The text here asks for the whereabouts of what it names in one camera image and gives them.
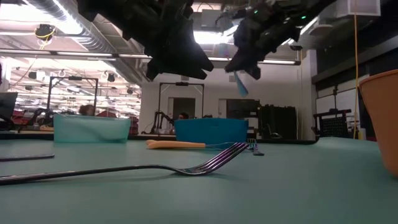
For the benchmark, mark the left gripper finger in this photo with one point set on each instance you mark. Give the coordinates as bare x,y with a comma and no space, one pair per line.
200,60
186,71

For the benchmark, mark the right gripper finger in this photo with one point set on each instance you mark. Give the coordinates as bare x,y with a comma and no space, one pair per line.
241,62
257,68

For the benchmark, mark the black metal fork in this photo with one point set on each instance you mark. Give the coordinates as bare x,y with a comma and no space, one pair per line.
199,170

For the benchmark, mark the background black robot arm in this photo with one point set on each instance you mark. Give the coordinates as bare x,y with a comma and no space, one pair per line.
155,119
37,112

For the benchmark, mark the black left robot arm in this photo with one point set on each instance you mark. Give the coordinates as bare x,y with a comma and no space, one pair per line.
102,9

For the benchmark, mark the bright ceiling light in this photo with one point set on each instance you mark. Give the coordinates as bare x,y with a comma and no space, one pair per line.
211,37

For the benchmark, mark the dark doorway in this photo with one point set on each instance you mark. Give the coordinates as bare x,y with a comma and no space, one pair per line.
183,104

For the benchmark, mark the grey ceiling unit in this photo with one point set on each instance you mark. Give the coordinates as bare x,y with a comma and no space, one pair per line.
211,19

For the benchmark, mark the dark window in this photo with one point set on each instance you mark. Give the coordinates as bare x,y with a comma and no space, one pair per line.
242,109

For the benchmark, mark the person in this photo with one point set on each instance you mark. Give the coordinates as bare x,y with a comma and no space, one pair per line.
86,109
183,116

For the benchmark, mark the black cabinet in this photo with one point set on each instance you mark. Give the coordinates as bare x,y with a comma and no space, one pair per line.
280,121

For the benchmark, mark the blue plastic bin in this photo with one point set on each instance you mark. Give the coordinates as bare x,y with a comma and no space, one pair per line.
211,130

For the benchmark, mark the whiteboard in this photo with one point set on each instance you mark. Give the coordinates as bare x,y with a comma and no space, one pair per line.
345,99

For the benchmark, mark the black perforated cart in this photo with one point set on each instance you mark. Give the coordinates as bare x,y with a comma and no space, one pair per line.
334,127

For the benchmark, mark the long LED light bar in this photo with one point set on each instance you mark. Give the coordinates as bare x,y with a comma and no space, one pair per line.
71,53

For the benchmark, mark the white ceiling box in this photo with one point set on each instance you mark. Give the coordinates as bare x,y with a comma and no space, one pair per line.
367,7

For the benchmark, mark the translucent teal plastic bin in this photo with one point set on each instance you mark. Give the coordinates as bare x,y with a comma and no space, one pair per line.
90,129

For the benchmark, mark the green table mat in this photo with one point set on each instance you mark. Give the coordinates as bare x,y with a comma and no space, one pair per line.
280,193

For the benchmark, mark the orange plastic bin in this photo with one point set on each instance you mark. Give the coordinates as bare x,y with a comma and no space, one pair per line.
382,124

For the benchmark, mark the wooden background table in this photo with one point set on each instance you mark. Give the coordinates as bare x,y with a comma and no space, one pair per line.
34,128

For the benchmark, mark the dark monitor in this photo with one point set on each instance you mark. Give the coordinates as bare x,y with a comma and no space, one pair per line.
7,104

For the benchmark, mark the black rig frame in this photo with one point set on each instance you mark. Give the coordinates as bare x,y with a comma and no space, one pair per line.
182,83
74,77

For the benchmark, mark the grey wall vent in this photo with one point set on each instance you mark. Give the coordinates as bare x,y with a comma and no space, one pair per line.
231,79

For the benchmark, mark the black ceiling camera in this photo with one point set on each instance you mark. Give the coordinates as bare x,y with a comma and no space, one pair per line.
296,48

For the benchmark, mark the silver ventilation duct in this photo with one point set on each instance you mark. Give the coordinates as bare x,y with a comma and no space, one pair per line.
43,4

